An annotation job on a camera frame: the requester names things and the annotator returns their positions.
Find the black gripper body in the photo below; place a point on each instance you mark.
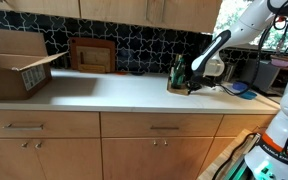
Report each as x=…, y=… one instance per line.
x=206, y=81

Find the wooden tray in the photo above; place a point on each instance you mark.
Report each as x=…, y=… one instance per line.
x=177, y=90

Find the crumpled white cloth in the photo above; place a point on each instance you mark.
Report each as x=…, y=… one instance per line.
x=224, y=88

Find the dark purple bowl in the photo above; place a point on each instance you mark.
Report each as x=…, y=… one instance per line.
x=240, y=86

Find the teal blue bowl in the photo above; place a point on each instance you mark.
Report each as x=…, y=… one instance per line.
x=248, y=95

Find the round metal cabinet knob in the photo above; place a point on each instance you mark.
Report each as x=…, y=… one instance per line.
x=24, y=145
x=38, y=145
x=165, y=142
x=155, y=142

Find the pink bowl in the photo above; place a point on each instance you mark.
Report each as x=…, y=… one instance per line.
x=280, y=62

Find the wooden robot platform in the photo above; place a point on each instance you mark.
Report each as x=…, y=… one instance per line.
x=217, y=166

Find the light wooden cutting board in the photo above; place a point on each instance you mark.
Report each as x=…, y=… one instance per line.
x=95, y=55

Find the wooden upper cabinets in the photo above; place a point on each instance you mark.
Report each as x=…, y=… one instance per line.
x=117, y=11

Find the wooden cabinets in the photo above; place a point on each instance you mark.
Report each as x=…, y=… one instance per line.
x=117, y=11
x=67, y=156

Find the large dark wooden cutting board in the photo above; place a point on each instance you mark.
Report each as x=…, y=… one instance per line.
x=92, y=41

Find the wooden lower cabinets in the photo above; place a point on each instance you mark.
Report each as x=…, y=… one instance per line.
x=67, y=156

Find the open cardboard box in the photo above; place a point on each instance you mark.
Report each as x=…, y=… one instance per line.
x=4, y=80

